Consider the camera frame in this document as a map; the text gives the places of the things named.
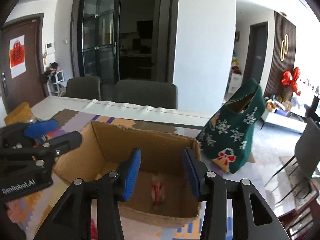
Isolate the red white candy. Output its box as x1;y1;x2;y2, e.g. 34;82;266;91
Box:
151;173;165;207

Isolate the grey dining chair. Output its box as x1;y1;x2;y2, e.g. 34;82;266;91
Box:
112;80;178;109
62;76;101;100

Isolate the red bow decoration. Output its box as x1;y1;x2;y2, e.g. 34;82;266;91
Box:
281;67;301;96

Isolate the brown cardboard box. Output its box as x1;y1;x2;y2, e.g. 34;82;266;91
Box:
54;121;201;228

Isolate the red fu door poster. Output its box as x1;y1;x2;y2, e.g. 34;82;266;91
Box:
9;35;26;79

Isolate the brown entrance door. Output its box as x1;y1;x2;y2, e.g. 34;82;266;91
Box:
1;13;49;113

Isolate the grey dining chair right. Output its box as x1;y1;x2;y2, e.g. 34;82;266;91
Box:
112;80;178;109

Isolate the blue pepsi can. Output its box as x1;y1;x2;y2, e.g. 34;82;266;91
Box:
24;116;47;139

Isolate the green christmas felt bag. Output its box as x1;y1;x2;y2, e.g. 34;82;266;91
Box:
196;79;266;173

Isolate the gold wall ornament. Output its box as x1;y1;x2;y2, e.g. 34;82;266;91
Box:
280;34;289;61

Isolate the colourful patterned tablecloth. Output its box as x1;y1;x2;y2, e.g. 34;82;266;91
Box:
4;108;235;240

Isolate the dark chair at right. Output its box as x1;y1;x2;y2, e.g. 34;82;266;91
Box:
265;117;320;205

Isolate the white low tv cabinet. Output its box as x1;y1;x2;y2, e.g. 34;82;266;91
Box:
261;110;306;134

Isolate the black glass sliding door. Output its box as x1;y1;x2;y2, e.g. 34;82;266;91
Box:
71;0;178;85

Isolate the white shelf with items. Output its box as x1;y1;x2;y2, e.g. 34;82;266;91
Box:
40;62;66;96

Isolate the grey dining chair left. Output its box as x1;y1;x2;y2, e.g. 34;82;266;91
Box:
62;76;101;100

